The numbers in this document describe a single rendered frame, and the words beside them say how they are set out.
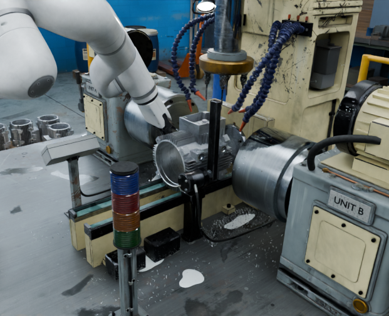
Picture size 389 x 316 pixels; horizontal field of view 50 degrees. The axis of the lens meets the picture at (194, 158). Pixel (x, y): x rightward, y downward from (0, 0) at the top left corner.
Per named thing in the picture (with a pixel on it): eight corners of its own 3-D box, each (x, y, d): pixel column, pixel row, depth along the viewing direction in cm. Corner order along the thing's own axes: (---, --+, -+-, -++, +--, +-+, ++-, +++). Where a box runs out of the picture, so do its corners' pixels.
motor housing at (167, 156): (195, 164, 160) (197, 116, 152) (230, 182, 147) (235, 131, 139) (152, 179, 147) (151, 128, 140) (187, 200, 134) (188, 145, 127)
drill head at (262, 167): (260, 178, 152) (267, 112, 141) (366, 229, 123) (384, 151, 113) (209, 199, 137) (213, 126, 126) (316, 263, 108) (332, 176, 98)
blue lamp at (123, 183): (129, 179, 93) (128, 161, 92) (145, 190, 89) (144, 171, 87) (105, 187, 90) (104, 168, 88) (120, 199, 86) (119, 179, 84)
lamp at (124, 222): (130, 214, 97) (129, 197, 95) (145, 226, 93) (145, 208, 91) (108, 223, 94) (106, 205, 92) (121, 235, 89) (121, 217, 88)
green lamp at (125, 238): (131, 231, 99) (130, 214, 97) (145, 242, 95) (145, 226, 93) (108, 240, 95) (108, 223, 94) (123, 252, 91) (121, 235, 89)
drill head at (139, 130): (153, 126, 197) (153, 73, 187) (205, 152, 172) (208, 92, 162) (106, 138, 182) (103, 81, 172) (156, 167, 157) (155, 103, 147)
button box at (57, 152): (93, 153, 145) (88, 140, 146) (101, 147, 139) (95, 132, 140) (45, 166, 135) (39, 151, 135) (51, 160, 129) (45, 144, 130)
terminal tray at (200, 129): (204, 129, 150) (205, 110, 147) (225, 138, 143) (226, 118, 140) (178, 136, 143) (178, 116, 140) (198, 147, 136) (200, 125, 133)
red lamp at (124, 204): (129, 197, 95) (129, 179, 93) (145, 208, 91) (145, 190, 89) (106, 205, 92) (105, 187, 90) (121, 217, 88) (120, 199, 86)
